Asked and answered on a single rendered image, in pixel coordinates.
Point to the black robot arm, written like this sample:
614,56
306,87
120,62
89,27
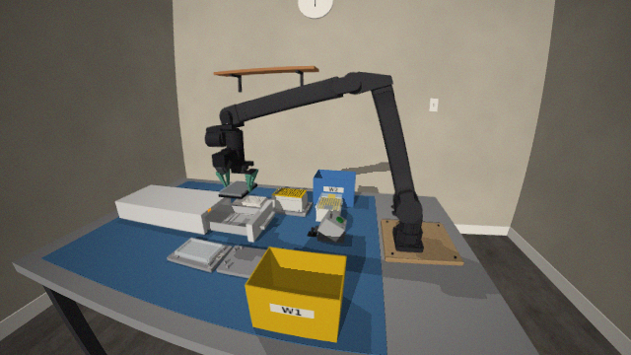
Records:
407,237

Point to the blue bench mat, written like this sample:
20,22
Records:
131,258

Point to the yellow open-top bin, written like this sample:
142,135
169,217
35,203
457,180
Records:
307,276

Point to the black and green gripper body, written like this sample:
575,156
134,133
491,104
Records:
243,168

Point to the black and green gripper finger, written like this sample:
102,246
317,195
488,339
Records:
221,178
250,180

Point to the white button box with green key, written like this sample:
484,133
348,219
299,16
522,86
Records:
330,228

